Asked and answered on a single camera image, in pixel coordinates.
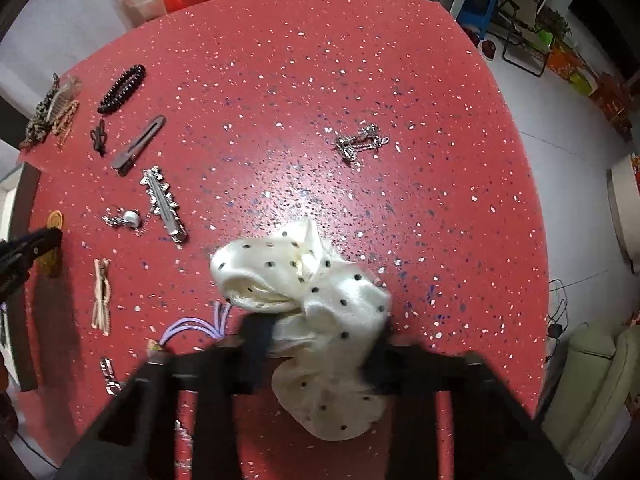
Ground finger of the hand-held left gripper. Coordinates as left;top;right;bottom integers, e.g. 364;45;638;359
0;227;64;304

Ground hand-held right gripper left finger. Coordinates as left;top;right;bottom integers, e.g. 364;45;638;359
55;317;276;480

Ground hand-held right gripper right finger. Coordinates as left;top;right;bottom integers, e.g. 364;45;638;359
360;335;576;480

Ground yellow hair tie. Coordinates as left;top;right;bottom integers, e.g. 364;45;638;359
39;209;65;277

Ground white tray with grey rim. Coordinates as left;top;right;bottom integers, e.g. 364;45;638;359
0;162;42;394

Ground purple beaded hair tie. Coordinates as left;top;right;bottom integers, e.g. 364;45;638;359
147;301;234;357

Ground white polka dot scrunchie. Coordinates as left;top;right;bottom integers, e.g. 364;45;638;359
210;217;393;442

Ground silver pearl earring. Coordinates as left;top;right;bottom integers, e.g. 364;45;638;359
102;207;144;235

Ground black scalloped snap clip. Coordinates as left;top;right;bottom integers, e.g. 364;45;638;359
141;166;190;245

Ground dark translucent claw clip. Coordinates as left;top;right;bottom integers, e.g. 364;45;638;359
99;357;124;399

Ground brown long hair clip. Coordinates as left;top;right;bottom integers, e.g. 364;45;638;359
110;115;167;177

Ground silver chain necklace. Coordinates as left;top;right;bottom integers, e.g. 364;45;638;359
334;123;391;169

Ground pink beaded hair clip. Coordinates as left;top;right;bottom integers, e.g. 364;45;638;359
92;258;112;334

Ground small black hair clip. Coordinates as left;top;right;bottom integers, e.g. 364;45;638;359
89;119;109;157

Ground leopard print scrunchie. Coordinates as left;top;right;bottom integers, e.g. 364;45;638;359
19;73;68;152

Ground clear hair claw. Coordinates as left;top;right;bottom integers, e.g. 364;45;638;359
59;76;84;101

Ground pale green sofa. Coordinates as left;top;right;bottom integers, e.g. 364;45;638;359
541;321;640;480

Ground white furniture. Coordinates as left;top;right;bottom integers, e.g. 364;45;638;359
606;152;640;263

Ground orange green toy pile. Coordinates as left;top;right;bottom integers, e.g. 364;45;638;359
546;44;602;97

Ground folding chair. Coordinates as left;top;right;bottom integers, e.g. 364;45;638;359
499;0;557;79

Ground blue plastic stool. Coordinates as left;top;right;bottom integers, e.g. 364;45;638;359
456;0;501;37

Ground green potted plant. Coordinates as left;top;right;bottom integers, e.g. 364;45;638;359
534;6;572;43

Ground clear crystal bead bracelet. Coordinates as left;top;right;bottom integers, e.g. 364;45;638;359
174;419;195;462

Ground brown chain hair band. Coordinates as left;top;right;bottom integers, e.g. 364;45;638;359
50;99;81;150

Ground black cable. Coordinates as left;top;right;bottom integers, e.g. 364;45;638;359
544;279;572;362

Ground black spiral hair tie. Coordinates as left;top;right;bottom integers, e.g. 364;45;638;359
97;64;147;115

